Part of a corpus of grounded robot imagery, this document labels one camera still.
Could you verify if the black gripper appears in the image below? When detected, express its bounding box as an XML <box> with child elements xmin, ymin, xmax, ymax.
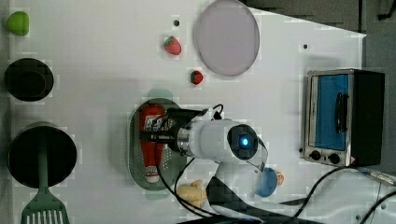
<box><xmin>139</xmin><ymin>108</ymin><xmax>202</xmax><ymax>152</ymax></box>

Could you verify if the red plush ketchup bottle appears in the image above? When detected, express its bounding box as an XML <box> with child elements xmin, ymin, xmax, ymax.
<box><xmin>139</xmin><ymin>104</ymin><xmax>163</xmax><ymax>184</ymax></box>

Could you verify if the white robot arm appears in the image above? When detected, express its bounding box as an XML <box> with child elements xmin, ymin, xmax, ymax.
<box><xmin>139</xmin><ymin>105</ymin><xmax>395</xmax><ymax>224</ymax></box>

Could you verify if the yellow plush toy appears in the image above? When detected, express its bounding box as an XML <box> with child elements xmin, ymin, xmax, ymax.
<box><xmin>177</xmin><ymin>180</ymin><xmax>206</xmax><ymax>208</ymax></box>

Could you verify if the dark red plush strawberry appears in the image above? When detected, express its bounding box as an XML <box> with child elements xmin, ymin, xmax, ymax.
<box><xmin>190</xmin><ymin>71</ymin><xmax>204</xmax><ymax>85</ymax></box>

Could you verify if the light red plush strawberry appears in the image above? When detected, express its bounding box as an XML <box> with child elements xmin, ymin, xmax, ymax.
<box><xmin>163</xmin><ymin>35</ymin><xmax>182</xmax><ymax>55</ymax></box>

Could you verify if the blue cup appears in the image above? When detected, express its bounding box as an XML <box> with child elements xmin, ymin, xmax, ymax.
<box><xmin>256</xmin><ymin>168</ymin><xmax>277</xmax><ymax>198</ymax></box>

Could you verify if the large black pot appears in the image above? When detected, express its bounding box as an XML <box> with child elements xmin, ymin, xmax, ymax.
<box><xmin>7</xmin><ymin>121</ymin><xmax>78</xmax><ymax>189</ymax></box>

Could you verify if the lavender round plate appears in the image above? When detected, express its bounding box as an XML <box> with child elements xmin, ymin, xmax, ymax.
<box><xmin>194</xmin><ymin>0</ymin><xmax>260</xmax><ymax>77</ymax></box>

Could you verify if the orange white small toy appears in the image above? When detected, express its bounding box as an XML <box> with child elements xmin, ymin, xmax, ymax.
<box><xmin>276</xmin><ymin>171</ymin><xmax>285</xmax><ymax>187</ymax></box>

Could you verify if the green slotted spatula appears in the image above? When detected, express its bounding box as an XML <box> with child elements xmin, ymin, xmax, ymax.
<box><xmin>21</xmin><ymin>134</ymin><xmax>70</xmax><ymax>224</ymax></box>

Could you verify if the small black bowl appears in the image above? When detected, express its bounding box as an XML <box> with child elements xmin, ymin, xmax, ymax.
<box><xmin>4</xmin><ymin>58</ymin><xmax>54</xmax><ymax>102</ymax></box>

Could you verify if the silver toaster oven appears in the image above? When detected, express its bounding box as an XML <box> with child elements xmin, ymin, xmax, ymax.
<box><xmin>304</xmin><ymin>69</ymin><xmax>385</xmax><ymax>167</ymax></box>

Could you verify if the green plush fruit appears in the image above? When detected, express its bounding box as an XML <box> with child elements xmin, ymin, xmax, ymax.
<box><xmin>7</xmin><ymin>11</ymin><xmax>30</xmax><ymax>36</ymax></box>

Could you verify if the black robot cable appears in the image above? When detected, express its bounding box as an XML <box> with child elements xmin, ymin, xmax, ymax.
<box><xmin>153</xmin><ymin>103</ymin><xmax>396</xmax><ymax>224</ymax></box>

